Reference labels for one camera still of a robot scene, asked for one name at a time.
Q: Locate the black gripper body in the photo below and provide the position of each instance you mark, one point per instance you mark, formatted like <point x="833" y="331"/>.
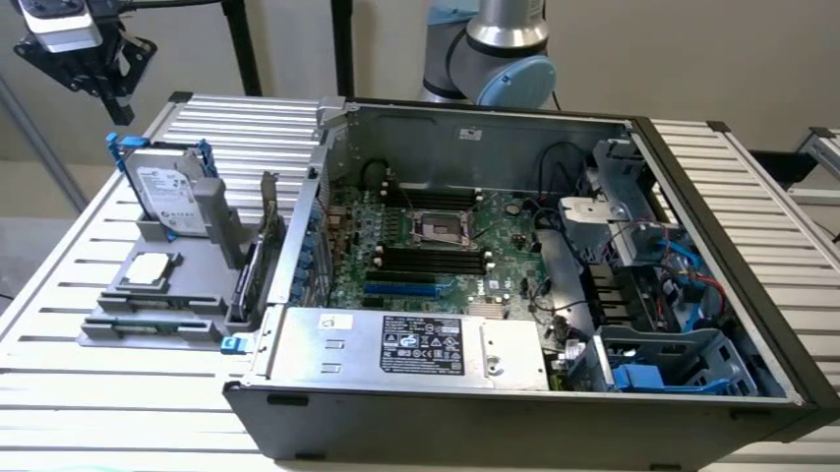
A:
<point x="88" y="64"/>

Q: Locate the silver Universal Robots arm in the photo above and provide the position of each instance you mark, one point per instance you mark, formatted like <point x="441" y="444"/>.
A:
<point x="489" y="54"/>

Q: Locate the hard disk in blue caddy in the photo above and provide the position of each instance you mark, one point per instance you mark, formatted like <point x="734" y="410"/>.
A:
<point x="164" y="192"/>

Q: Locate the disk bay with blue lining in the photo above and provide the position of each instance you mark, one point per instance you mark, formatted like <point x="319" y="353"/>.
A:
<point x="689" y="359"/>

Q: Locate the gray metal pole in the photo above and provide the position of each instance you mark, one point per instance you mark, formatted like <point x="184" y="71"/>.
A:
<point x="39" y="142"/>

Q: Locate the black stand pole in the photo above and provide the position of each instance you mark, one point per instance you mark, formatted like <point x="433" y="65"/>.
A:
<point x="342" y="49"/>
<point x="244" y="49"/>

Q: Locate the silver CPU chip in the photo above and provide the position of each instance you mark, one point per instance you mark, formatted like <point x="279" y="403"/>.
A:
<point x="152" y="269"/>

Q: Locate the gray parts rack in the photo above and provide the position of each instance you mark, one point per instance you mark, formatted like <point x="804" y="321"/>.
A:
<point x="196" y="275"/>

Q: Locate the green RAM stick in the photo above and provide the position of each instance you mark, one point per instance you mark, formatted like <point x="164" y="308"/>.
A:
<point x="147" y="328"/>

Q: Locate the black RAM slot bank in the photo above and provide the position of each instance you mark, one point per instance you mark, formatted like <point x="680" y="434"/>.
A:
<point x="435" y="260"/>
<point x="435" y="196"/>

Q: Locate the blue plastic latch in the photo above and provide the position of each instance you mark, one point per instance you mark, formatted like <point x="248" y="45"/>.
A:
<point x="235" y="344"/>

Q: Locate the white case sticker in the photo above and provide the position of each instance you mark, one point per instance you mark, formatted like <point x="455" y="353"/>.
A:
<point x="469" y="133"/>

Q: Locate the black expansion slot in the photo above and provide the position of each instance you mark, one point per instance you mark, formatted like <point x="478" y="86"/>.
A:
<point x="401" y="277"/>

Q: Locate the blue expansion slot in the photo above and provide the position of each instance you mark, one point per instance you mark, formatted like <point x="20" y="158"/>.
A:
<point x="402" y="290"/>

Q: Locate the silver power supply unit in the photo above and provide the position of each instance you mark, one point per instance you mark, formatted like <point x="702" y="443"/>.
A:
<point x="354" y="354"/>

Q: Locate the green motherboard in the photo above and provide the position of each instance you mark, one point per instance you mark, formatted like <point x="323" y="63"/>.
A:
<point x="505" y="246"/>

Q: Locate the small aluminium heatsink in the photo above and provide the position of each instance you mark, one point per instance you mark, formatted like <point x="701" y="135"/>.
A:
<point x="489" y="311"/>

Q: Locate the black plastic air shroud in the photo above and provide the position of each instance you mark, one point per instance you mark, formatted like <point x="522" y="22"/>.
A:
<point x="562" y="265"/>

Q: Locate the gray metal drive cage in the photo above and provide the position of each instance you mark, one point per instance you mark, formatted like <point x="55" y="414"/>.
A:
<point x="610" y="196"/>

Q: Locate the black open PC case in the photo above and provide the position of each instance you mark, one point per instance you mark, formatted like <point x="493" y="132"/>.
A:
<point x="498" y="423"/>

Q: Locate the metal slat side table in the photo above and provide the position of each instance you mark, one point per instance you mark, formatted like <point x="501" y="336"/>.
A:
<point x="820" y="172"/>

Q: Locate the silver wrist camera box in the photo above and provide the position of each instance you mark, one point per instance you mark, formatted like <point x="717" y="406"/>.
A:
<point x="61" y="27"/>

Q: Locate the graphics card with metal bracket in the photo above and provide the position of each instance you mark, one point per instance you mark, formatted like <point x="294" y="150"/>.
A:
<point x="260" y="246"/>

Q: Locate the CPU socket with metal frame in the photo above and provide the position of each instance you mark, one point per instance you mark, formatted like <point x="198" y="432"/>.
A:
<point x="441" y="230"/>

